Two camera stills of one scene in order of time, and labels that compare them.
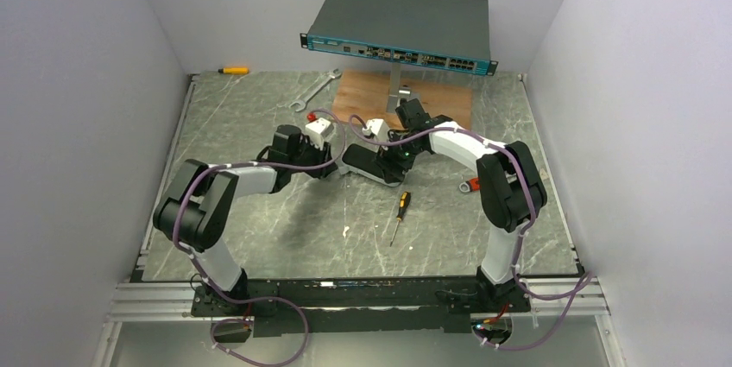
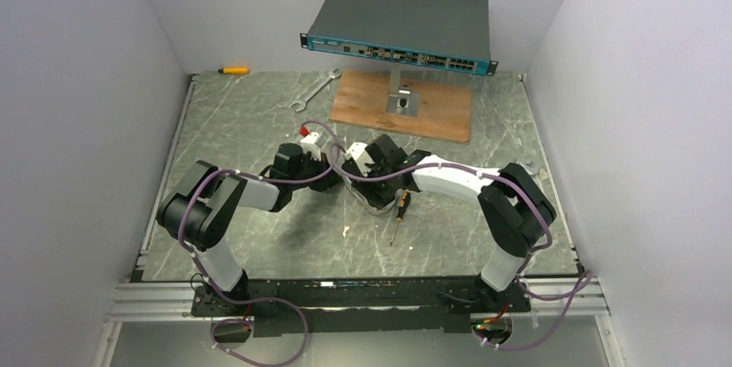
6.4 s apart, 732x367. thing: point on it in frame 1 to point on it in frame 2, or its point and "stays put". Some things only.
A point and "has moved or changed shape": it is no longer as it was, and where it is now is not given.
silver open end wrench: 301,104 stays put
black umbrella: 363,162 has moved or changed shape
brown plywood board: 443,91 stays put
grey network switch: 403,25 stays put
